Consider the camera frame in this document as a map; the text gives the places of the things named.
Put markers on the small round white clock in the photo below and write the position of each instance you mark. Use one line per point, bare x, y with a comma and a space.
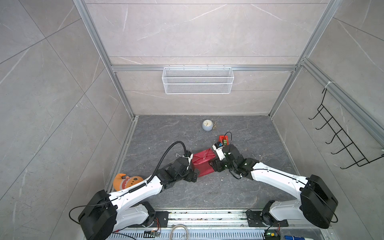
208, 125

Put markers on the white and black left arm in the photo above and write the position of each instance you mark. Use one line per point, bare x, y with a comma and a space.
107, 213

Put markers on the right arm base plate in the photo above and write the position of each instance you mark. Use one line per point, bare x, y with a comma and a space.
255, 219

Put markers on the blue and white marker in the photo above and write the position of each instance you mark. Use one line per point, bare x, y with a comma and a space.
296, 238

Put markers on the dark red wrapping paper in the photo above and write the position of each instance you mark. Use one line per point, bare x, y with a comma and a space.
201, 161

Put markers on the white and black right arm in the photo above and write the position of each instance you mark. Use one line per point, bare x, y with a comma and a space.
314, 202

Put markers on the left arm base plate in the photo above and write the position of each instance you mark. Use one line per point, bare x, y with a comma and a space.
157, 219

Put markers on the white wire mesh basket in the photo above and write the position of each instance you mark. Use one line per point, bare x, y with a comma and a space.
197, 80

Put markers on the orange plush toy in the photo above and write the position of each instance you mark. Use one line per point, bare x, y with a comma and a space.
122, 181

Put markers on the red tape dispenser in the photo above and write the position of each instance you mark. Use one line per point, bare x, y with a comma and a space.
224, 140

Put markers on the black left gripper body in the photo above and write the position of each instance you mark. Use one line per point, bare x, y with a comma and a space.
189, 174

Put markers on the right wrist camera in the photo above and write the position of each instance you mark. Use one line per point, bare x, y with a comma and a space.
226, 152

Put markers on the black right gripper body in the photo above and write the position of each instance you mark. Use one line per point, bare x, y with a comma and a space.
222, 165

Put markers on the aluminium front rail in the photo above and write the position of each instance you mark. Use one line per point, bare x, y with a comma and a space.
225, 224

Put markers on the black wire hook rack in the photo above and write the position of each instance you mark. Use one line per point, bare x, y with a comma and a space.
339, 133

